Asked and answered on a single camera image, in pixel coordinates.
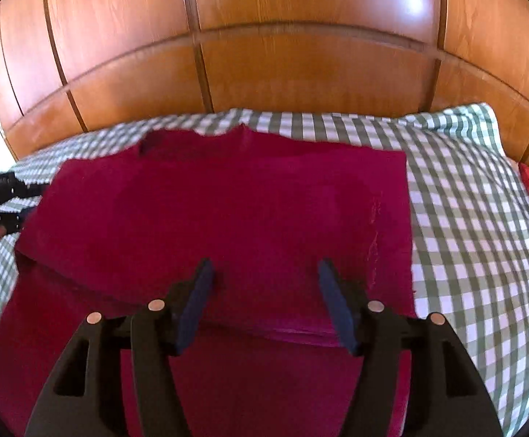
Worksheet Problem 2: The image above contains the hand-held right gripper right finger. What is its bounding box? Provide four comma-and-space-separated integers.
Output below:
317, 259, 504, 437

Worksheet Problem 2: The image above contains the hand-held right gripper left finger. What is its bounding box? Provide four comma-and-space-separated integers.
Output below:
24, 257, 215, 437

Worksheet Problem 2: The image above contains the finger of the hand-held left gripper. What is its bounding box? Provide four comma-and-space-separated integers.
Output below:
0, 174, 50, 204
0, 208, 36, 234

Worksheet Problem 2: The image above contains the dark red garment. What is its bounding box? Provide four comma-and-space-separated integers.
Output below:
0, 125, 418, 437

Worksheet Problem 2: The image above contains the green checked bed sheet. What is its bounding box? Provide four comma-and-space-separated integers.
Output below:
0, 102, 529, 437

